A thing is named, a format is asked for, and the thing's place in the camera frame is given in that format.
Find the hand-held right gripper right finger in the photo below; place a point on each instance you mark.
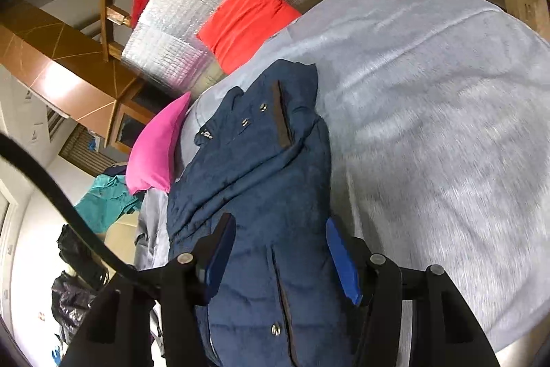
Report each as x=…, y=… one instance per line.
x=343, y=264

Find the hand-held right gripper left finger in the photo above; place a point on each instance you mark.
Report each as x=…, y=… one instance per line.
x=219, y=255

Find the navy blue padded jacket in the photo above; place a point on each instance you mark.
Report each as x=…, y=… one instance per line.
x=258, y=178

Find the beige sofa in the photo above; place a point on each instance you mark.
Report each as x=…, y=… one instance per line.
x=120, y=238

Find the pink pillow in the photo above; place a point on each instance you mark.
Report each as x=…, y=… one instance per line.
x=154, y=152

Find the teal garment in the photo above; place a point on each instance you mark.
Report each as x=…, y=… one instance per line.
x=103, y=199

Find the black garment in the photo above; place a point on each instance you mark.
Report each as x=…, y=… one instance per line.
x=73, y=246

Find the grey blanket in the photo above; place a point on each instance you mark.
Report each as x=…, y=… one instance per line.
x=429, y=135

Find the wooden base cabinet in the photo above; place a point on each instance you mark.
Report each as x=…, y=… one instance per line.
x=129, y=126

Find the brown curtain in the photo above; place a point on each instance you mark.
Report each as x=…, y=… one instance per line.
x=77, y=152

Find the red-orange pillow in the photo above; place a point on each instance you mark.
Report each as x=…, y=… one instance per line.
x=245, y=18

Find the wooden column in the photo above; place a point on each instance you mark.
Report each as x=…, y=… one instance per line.
x=56, y=61

